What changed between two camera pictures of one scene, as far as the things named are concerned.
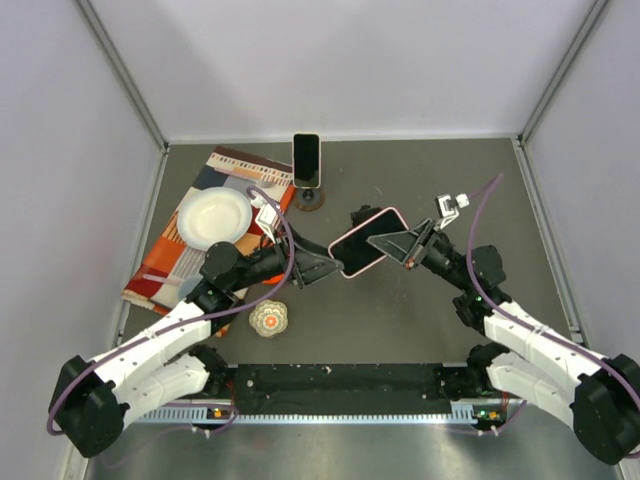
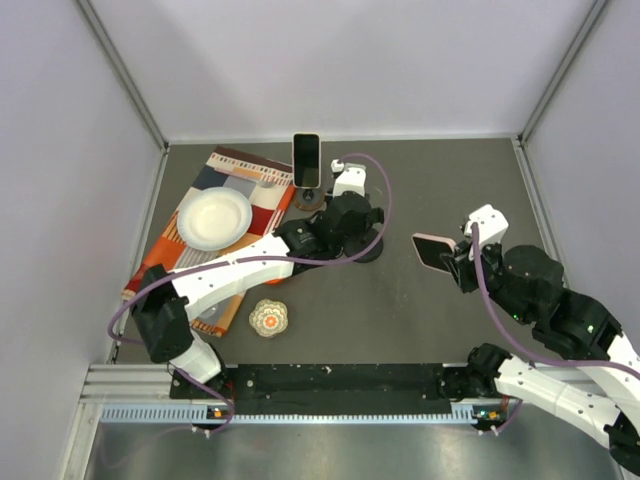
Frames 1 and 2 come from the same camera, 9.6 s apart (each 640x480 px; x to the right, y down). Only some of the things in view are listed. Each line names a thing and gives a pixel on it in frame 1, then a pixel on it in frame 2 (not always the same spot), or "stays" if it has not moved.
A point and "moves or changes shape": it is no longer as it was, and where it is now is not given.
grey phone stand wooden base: (309, 199) stays
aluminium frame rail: (187, 413) stays
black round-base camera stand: (362, 215) moves or changes shape
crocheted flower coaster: (269, 318) stays
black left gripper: (317, 265) to (362, 228)
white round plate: (213, 215) stays
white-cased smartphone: (306, 160) stays
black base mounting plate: (340, 389) stays
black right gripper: (405, 246) to (460, 262)
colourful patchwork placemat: (170, 267) stays
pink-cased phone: (354, 251) moves or changes shape
